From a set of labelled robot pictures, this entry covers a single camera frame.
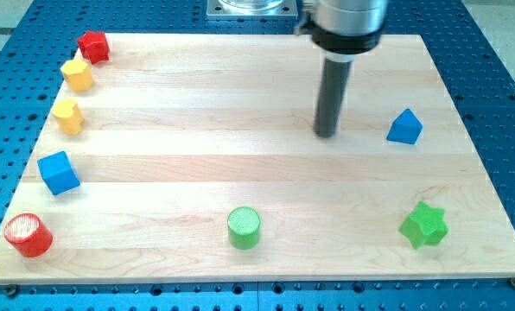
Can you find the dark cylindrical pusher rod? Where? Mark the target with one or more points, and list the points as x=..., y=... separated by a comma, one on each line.
x=332, y=89

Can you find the blue triangle block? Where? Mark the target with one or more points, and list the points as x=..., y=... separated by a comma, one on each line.
x=406, y=128

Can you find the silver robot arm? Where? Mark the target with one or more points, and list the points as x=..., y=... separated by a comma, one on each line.
x=342, y=29

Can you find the wooden board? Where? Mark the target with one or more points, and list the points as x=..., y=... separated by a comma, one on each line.
x=180, y=130

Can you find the green star block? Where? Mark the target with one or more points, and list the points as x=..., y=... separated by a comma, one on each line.
x=425, y=225

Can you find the green cylinder block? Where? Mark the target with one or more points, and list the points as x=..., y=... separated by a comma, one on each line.
x=243, y=225

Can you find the red star block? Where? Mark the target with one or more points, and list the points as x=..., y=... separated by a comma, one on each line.
x=94, y=46

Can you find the yellow hexagon block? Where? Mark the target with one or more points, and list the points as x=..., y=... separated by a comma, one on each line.
x=77, y=75

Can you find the yellow heart block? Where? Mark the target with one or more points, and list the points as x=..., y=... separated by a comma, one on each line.
x=68, y=116

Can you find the blue cube block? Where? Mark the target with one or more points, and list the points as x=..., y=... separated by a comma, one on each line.
x=58, y=173

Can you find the red cylinder block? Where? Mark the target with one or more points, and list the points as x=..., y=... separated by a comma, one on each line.
x=28, y=234

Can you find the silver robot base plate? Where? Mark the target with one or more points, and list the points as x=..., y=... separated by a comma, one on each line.
x=251, y=8

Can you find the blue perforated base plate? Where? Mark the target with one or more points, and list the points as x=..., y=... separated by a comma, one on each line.
x=43, y=35

